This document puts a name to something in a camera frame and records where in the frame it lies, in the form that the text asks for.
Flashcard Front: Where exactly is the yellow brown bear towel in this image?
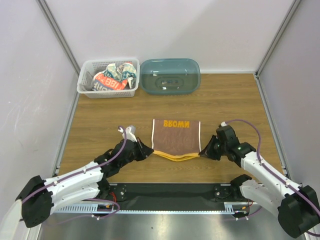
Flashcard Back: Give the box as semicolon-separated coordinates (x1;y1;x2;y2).
151;119;202;162

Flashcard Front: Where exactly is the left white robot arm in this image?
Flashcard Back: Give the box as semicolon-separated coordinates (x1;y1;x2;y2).
17;139;154;228

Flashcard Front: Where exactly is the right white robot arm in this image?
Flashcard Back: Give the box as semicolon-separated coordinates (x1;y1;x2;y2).
199;125;320;238

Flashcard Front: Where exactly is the teal plastic tub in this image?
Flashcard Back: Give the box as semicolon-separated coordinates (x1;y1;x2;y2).
139;58;201;95

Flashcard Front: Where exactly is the orange white lettered towel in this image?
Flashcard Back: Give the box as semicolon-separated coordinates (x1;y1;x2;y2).
92;72;128;91

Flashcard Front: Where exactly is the teal patterned towel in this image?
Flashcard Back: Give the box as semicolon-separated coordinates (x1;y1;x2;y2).
103;62;137;86

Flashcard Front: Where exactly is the white plastic basket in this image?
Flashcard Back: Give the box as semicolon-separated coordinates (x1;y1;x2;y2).
77;57;140;99

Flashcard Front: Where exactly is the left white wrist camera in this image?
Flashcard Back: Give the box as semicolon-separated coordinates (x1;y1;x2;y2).
118;125;137;142

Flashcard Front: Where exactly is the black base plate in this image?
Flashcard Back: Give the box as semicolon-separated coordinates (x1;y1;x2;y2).
95;183;253;206

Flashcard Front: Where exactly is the aluminium frame rail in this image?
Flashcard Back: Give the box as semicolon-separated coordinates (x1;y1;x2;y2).
55;199;261;216

